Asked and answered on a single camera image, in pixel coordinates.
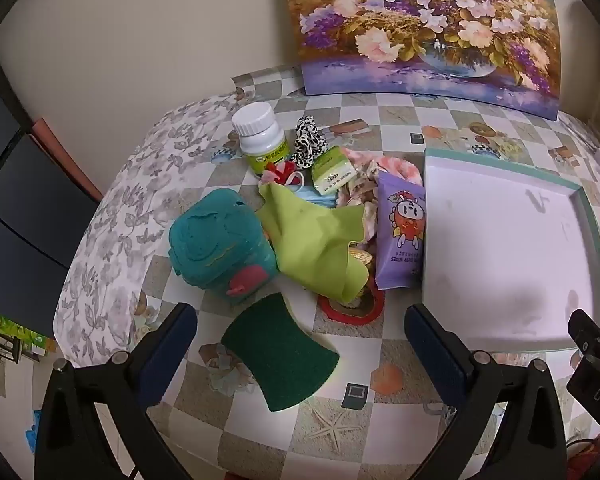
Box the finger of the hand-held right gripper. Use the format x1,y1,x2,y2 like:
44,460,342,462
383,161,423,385
567,308,600,358

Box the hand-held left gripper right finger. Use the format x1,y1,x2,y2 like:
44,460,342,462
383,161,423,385
404,302,568,480

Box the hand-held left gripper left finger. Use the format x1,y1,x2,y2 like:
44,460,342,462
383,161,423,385
34,302,201,480

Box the red tape roll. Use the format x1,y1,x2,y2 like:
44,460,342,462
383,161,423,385
316,287,387,328

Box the white tray with teal rim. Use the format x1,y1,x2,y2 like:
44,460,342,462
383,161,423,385
420,147,600,353

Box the red and pink fuzzy scrunchie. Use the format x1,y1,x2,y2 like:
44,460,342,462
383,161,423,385
260,152,306,187

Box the checkered printed tablecloth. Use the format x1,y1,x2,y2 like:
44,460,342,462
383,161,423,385
145,65,600,480

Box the dark green scouring sponge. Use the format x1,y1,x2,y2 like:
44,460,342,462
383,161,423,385
221,292,341,412

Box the gold foil wrapper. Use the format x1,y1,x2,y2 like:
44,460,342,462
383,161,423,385
347,245,378,272

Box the teal plush container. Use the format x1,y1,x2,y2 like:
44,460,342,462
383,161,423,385
168,187,281,306

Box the purple cartoon snack packet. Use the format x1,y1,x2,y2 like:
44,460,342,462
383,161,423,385
375,170,427,291

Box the green printed box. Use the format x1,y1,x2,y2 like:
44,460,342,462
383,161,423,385
0,310,56,361

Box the grey floral tablecloth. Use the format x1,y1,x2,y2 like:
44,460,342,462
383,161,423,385
54,92,246,371

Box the lime green cloth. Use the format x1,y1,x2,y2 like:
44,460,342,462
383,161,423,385
256,182,376,306

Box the blue face mask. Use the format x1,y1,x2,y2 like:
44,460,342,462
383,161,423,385
290,170,338,211

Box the dark cabinet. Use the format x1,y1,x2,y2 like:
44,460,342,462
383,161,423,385
0,67,101,326

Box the pink floral cloth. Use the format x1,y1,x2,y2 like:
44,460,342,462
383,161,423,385
337,147,423,251

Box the green and white packet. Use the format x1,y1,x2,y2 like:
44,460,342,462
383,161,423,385
311,145,357,197

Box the pink board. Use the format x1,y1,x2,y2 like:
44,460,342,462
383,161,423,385
30,117,103,201

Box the white capped pill bottle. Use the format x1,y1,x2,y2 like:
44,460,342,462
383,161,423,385
231,101,288,177

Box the leopard print scrunchie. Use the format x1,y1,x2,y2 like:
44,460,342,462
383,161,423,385
291,115,329,171

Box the flower painting canvas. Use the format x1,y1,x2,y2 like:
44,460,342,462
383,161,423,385
276,0,563,121

